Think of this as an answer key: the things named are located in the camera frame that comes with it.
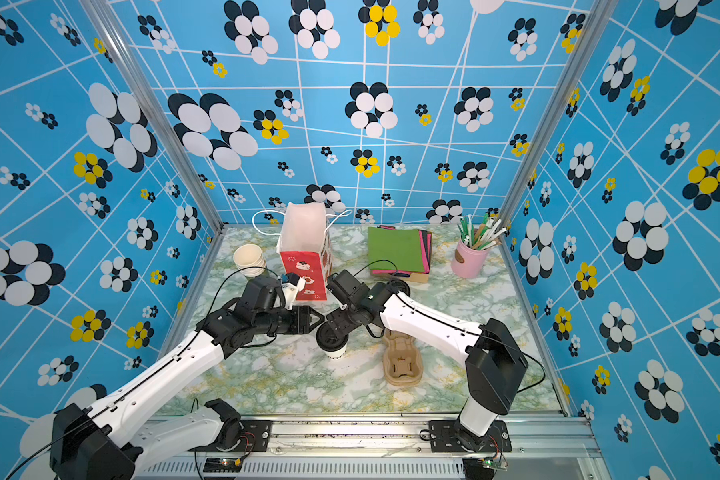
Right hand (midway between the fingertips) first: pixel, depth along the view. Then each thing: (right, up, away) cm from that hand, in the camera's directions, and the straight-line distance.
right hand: (346, 316), depth 82 cm
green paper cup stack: (-31, +15, +10) cm, 36 cm away
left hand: (-6, +1, -6) cm, 9 cm away
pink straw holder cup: (+40, +14, +17) cm, 46 cm away
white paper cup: (-3, -12, +2) cm, 12 cm away
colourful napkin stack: (+18, +18, +29) cm, 38 cm away
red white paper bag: (-17, +19, +25) cm, 36 cm away
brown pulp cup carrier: (+16, -12, 0) cm, 20 cm away
